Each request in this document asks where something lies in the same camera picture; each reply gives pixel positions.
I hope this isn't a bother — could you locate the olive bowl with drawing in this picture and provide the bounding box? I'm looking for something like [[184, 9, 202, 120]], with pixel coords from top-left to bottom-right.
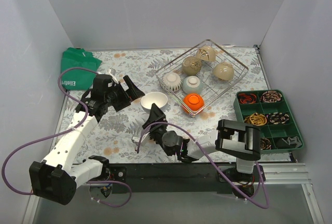
[[182, 56, 202, 76]]

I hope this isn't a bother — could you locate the pale green ribbed bowl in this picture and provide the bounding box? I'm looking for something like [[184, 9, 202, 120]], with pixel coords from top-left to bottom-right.
[[182, 76, 203, 94]]

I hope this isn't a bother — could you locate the green compartment tray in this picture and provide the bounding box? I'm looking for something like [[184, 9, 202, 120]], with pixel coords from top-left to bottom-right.
[[233, 89, 304, 154]]

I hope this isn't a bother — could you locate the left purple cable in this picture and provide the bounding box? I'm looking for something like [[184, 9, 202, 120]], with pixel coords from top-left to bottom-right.
[[1, 67, 133, 208]]

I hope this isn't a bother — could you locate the wire dish rack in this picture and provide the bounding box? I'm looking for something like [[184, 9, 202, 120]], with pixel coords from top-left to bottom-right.
[[156, 39, 248, 117]]

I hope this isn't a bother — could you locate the white bowl with dark stripes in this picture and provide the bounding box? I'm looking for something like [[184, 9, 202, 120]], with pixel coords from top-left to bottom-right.
[[162, 72, 182, 92]]

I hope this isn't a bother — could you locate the yellow cable coil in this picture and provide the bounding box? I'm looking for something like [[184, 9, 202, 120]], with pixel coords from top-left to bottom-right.
[[243, 113, 268, 126]]

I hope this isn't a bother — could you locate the aluminium frame rail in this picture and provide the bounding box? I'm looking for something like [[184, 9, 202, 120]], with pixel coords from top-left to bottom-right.
[[23, 163, 324, 223]]

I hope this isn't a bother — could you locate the beige plain bowl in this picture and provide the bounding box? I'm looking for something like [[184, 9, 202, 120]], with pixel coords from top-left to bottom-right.
[[213, 62, 234, 81]]

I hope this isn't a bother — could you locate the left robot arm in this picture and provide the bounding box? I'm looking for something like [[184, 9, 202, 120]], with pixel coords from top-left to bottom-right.
[[29, 74, 145, 205]]

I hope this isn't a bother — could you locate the brown patterned cable coil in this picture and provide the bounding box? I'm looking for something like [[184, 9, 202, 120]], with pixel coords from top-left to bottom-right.
[[260, 91, 283, 103]]

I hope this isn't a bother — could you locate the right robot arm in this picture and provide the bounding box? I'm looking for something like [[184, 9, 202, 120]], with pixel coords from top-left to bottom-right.
[[142, 104, 261, 181]]

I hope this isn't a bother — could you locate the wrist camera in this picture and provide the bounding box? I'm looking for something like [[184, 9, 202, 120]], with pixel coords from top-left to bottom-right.
[[106, 67, 119, 82], [131, 134, 146, 146]]

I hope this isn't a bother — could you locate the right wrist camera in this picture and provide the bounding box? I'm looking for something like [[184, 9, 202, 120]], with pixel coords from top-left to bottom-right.
[[131, 134, 146, 146]]

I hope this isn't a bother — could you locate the floral table mat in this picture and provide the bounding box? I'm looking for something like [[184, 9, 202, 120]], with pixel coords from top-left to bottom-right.
[[50, 47, 291, 164]]

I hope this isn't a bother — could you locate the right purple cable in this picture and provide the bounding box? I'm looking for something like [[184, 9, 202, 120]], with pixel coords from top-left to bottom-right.
[[136, 121, 270, 209]]

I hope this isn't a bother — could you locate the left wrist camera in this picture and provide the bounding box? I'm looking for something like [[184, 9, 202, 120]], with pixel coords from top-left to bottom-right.
[[106, 67, 119, 82]]

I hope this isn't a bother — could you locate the black pink cable coil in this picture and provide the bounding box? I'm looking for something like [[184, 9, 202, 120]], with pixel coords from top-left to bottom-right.
[[267, 111, 290, 125]]

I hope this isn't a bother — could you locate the grey cloth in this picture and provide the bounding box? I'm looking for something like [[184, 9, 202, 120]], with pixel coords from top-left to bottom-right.
[[274, 136, 302, 149]]

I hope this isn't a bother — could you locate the purple cable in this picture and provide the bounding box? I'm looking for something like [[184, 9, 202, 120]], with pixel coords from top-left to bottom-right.
[[1, 67, 133, 208], [136, 121, 270, 209]]

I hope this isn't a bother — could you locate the orange bowl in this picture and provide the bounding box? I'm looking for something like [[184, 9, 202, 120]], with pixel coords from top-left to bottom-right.
[[183, 93, 205, 111]]

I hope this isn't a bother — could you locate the green cloth bag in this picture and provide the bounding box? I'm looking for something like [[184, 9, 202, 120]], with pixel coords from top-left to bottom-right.
[[61, 47, 102, 91]]

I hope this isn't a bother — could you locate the beige bowl with gold pattern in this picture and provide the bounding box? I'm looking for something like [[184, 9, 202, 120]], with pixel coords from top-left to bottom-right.
[[196, 46, 216, 62]]

